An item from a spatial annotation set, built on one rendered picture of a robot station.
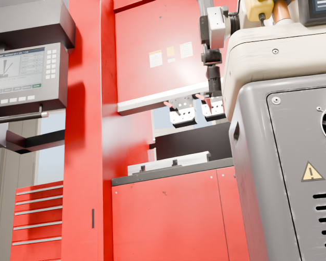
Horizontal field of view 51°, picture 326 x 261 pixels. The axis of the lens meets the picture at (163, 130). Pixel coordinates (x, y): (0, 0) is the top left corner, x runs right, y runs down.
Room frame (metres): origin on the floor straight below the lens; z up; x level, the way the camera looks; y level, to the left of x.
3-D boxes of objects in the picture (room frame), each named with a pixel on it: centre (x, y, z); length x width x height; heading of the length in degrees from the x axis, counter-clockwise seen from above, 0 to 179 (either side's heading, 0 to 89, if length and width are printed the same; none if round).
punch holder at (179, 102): (1.90, -0.13, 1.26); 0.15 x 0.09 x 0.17; 72
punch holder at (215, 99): (1.84, -0.32, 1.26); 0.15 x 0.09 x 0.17; 72
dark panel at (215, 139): (2.33, -0.47, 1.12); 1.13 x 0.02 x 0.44; 72
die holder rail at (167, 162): (1.94, -0.02, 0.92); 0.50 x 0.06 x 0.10; 72
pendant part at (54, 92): (1.65, 0.75, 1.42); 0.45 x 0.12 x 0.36; 84
